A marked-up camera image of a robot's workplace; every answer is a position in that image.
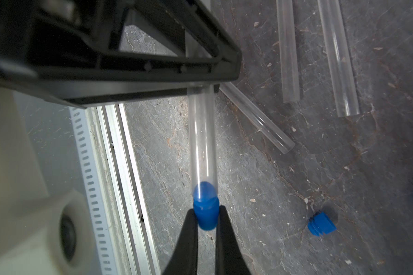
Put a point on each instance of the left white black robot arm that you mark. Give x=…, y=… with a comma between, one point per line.
x=40, y=234

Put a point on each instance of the clear test tube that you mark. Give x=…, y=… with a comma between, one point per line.
x=288, y=51
x=202, y=141
x=339, y=59

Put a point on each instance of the blue stopper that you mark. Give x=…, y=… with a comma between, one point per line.
x=320, y=225
x=206, y=205

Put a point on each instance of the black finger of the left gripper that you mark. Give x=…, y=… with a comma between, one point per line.
x=84, y=53

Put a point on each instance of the clear test tube diagonal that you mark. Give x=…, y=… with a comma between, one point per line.
x=266, y=126

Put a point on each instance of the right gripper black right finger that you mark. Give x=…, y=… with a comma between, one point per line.
x=228, y=257

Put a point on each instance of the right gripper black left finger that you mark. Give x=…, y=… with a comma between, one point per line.
x=185, y=255

